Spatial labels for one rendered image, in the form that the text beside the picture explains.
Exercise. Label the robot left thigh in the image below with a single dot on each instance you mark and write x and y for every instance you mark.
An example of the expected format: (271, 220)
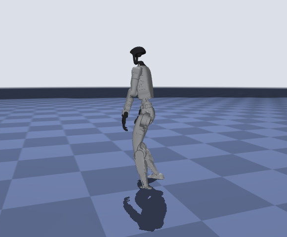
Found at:
(139, 132)

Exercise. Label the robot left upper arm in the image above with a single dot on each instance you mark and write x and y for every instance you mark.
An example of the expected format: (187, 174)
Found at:
(136, 73)

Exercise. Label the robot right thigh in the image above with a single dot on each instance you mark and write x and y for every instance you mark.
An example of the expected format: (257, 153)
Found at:
(143, 144)

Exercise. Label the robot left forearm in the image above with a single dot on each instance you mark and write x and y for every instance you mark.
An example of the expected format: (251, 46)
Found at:
(128, 103)

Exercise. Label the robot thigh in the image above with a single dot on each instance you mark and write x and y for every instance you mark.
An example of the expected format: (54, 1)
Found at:
(139, 132)
(143, 144)

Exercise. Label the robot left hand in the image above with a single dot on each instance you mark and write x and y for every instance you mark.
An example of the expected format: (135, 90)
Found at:
(123, 120)

